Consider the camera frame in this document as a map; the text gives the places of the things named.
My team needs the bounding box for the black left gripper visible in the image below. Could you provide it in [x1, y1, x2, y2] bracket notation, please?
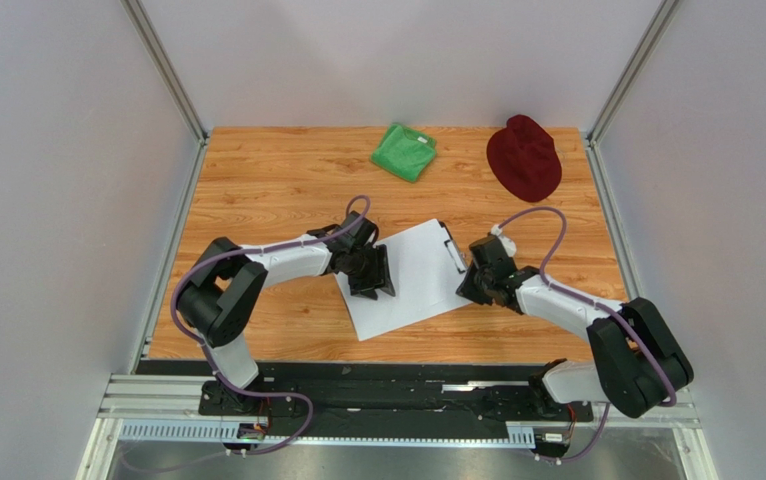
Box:
[345, 245, 397, 301]

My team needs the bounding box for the black clipboard folder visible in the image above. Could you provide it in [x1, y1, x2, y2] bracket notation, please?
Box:
[438, 221, 468, 274]

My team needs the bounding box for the white paper sheet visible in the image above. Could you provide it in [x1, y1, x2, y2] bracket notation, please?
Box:
[336, 219, 469, 341]

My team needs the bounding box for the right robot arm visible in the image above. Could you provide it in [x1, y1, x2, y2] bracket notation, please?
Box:
[456, 234, 694, 418]

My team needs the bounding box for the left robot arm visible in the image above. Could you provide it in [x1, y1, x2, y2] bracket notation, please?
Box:
[170, 211, 396, 396]

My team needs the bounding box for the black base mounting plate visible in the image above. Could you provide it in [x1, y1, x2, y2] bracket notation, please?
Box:
[135, 360, 605, 444]

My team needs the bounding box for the green folded cloth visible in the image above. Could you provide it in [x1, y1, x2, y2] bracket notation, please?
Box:
[370, 123, 437, 183]

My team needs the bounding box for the dark red hat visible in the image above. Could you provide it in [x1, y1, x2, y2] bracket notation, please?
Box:
[486, 114, 562, 203]

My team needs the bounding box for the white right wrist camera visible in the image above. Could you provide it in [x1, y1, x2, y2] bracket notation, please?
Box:
[490, 224, 517, 257]

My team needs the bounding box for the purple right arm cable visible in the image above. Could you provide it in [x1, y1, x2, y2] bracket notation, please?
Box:
[492, 206, 680, 465]

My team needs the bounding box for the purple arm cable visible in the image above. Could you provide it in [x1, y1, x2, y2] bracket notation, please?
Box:
[119, 194, 372, 467]
[492, 206, 680, 465]

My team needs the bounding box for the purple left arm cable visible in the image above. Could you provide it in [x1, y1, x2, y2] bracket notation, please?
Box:
[119, 194, 372, 467]

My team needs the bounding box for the aluminium frame rail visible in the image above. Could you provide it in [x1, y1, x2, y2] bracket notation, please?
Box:
[78, 361, 717, 479]

